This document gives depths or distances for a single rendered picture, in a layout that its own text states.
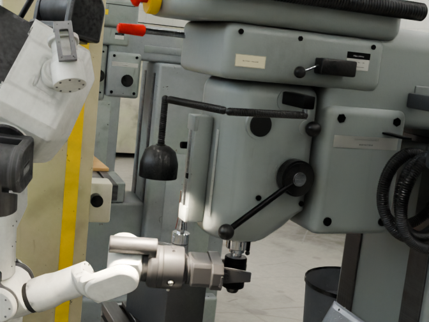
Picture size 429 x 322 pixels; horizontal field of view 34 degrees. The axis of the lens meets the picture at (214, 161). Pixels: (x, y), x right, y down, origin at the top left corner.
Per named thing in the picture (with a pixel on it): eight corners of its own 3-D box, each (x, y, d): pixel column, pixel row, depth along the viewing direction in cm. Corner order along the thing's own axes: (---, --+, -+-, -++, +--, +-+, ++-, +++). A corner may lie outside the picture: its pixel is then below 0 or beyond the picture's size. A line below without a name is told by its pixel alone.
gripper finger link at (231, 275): (249, 283, 143) (219, 282, 142) (251, 268, 143) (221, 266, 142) (250, 286, 142) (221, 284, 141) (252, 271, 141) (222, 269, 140)
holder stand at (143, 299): (161, 340, 179) (169, 266, 176) (124, 309, 197) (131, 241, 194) (201, 334, 186) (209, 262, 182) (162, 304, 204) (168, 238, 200)
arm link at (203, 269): (226, 259, 137) (166, 254, 136) (220, 305, 139) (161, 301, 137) (218, 240, 150) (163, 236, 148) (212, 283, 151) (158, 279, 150)
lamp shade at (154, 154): (131, 173, 130) (133, 140, 129) (160, 172, 135) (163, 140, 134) (154, 181, 125) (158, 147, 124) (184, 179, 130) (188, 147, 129)
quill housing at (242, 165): (217, 249, 130) (236, 79, 125) (180, 220, 149) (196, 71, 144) (305, 248, 138) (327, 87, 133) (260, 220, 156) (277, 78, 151)
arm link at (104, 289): (143, 289, 138) (83, 310, 140) (145, 258, 145) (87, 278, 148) (129, 268, 134) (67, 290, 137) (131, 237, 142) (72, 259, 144)
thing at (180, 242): (165, 256, 183) (168, 234, 182) (177, 253, 187) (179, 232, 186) (179, 261, 181) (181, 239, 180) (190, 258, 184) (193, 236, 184)
